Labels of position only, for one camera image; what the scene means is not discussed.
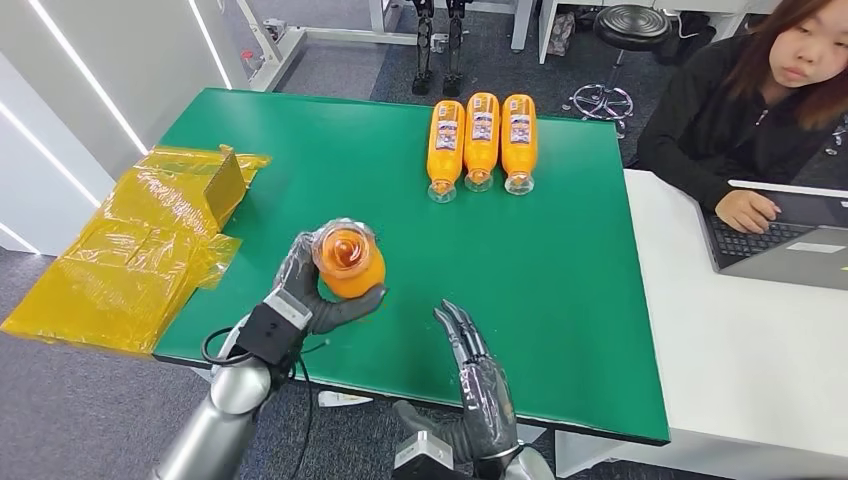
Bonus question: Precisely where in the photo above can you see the grey laptop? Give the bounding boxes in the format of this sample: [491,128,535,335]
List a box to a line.
[698,178,848,293]

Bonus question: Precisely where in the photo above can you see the yellow film wrapped cardboard box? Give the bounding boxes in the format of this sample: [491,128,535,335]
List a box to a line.
[1,144,273,358]

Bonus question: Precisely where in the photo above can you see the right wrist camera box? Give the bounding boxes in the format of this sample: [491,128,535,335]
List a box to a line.
[393,430,473,480]

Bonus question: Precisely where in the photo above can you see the black robot leg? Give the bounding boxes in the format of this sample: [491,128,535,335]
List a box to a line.
[405,0,437,97]
[442,0,474,99]

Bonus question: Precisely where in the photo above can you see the white background desk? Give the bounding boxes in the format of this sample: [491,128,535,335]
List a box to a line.
[511,0,783,66]

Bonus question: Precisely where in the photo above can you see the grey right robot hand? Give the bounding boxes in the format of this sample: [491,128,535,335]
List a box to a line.
[393,299,522,466]

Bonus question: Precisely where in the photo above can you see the orange juice bottle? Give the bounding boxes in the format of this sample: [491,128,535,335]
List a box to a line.
[500,93,539,196]
[463,91,501,193]
[427,99,467,204]
[311,221,388,301]

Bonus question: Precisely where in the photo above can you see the person's hand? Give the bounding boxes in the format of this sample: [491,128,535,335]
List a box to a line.
[715,190,782,235]

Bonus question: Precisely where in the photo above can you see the person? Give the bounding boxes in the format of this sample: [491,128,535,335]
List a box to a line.
[635,0,848,235]

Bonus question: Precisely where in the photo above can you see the green topped table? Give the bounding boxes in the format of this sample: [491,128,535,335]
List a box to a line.
[153,87,671,446]

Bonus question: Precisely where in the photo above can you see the black stool with chrome base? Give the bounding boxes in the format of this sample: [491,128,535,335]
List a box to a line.
[563,4,673,140]

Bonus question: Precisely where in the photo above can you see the grey bag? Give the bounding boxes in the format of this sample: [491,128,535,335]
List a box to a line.
[548,11,576,58]

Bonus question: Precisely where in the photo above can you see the white metal gantry frame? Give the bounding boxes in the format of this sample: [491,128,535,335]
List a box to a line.
[235,0,443,93]

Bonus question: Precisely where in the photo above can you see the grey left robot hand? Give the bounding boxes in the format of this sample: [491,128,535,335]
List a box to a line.
[272,218,390,337]

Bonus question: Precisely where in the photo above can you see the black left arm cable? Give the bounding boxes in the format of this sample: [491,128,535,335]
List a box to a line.
[289,339,331,480]

